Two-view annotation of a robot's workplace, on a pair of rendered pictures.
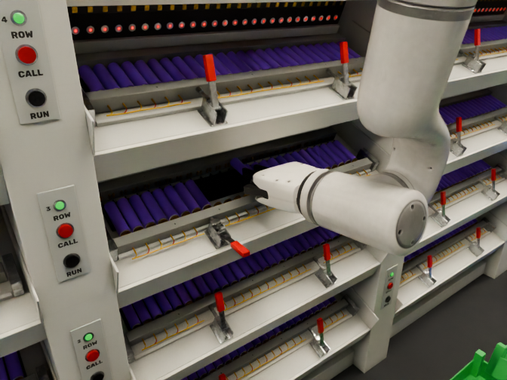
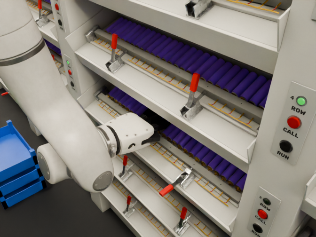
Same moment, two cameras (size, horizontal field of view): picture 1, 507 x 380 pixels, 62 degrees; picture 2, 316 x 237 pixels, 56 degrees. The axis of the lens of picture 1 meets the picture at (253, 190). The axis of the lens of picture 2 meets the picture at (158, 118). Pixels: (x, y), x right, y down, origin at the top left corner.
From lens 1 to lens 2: 93 cm
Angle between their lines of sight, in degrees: 72
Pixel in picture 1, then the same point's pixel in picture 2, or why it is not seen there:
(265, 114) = (131, 83)
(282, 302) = (153, 202)
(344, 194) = not seen: hidden behind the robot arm
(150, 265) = (98, 112)
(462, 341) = not seen: outside the picture
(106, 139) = (83, 49)
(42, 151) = (64, 41)
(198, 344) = (117, 168)
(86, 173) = (73, 57)
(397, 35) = not seen: hidden behind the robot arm
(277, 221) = (144, 151)
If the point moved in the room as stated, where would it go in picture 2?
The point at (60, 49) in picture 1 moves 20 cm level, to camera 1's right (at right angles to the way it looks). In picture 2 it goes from (63, 8) to (48, 35)
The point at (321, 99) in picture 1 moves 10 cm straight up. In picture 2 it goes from (171, 103) to (173, 59)
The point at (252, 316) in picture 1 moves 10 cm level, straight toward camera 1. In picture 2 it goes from (138, 187) to (107, 189)
